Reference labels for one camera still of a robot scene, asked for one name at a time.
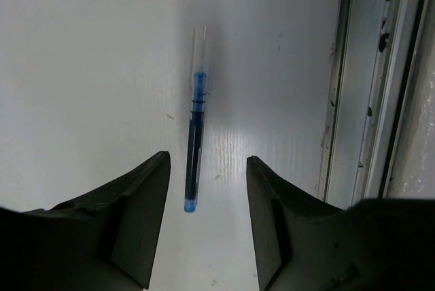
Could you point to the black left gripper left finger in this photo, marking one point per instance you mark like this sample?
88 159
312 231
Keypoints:
105 239

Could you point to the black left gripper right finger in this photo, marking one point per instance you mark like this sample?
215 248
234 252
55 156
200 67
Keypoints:
303 243

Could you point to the blue transparent pen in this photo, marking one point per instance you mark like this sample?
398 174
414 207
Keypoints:
200 75

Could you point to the aluminium table edge rail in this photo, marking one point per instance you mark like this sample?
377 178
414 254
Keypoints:
372 54

